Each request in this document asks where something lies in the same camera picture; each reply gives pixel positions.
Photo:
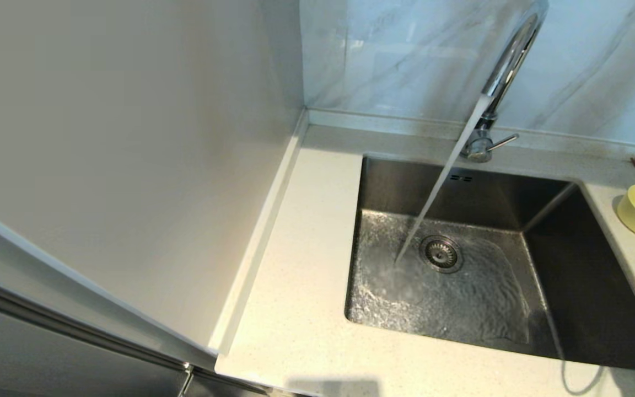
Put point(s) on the chrome gooseneck kitchen faucet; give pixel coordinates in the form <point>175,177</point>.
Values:
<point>510,60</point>

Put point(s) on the stainless steel sink basin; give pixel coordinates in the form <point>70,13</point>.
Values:
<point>582,286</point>

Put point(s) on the round metal drain strainer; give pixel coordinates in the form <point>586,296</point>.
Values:
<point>441,255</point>

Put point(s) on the running water stream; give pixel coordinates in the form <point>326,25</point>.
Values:
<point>444,176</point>

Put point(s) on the grey steel cabinet front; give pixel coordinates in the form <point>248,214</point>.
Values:
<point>47,358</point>

